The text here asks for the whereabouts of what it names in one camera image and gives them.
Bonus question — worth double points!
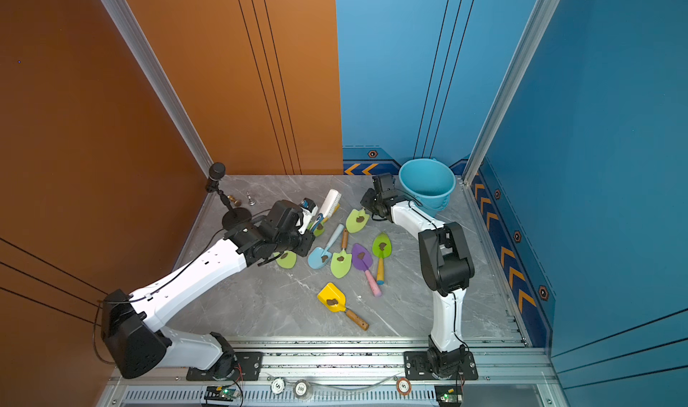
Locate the light green trowel wooden handle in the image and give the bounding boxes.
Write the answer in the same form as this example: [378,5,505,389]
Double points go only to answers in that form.
[346,209,370,234]

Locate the scrub brush blue white handle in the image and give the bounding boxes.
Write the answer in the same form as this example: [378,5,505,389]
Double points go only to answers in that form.
[309,189,341,231]

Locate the green pointed shovel wooden handle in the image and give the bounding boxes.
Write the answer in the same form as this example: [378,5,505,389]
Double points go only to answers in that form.
[331,229,352,279]

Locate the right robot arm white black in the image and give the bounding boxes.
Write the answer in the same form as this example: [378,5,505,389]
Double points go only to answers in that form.
[361,173,478,380]

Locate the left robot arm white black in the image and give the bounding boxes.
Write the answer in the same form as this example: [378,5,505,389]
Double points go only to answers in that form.
[101,199,321,380]

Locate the turquoise plastic bucket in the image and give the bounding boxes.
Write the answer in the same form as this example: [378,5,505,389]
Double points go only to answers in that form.
[399,159,457,216]

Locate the light blue scoop trowel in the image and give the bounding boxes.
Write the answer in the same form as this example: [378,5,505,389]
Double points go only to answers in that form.
[307,223,344,270]

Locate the brass chess pawn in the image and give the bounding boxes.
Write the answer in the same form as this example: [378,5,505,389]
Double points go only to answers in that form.
[228,195,242,207]

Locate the black microphone on stand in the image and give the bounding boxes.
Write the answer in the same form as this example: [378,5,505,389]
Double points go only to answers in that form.
[205,162,253,231]

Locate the green circuit board left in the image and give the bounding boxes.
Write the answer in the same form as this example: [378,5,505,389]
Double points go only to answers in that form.
[204,385,240,403]

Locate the green circuit board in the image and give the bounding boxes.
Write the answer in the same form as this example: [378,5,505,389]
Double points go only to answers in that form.
[204,385,240,403]
[434,385,463,407]

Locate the red rimmed round sticker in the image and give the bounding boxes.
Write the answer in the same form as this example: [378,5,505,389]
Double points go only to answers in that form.
[396,378,412,396]

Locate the green circuit board right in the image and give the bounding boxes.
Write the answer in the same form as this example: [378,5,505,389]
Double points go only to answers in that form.
[434,385,463,407]

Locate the green shovel wooden handle left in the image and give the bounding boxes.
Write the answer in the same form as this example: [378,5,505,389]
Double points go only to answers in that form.
[275,251,297,270]

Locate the green leaf trowel yellow handle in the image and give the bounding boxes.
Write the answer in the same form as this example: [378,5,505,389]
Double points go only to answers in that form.
[373,232,392,285]

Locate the purple trowel pink handle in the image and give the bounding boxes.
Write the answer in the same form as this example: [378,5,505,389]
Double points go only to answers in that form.
[352,243,382,298]

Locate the yellow scoop wooden handle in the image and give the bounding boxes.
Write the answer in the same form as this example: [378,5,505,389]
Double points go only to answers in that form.
[317,283,369,331]

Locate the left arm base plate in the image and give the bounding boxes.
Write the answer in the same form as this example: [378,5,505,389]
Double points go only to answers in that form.
[186,351,263,381]

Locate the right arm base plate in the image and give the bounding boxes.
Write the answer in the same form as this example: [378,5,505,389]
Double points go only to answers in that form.
[403,350,478,381]

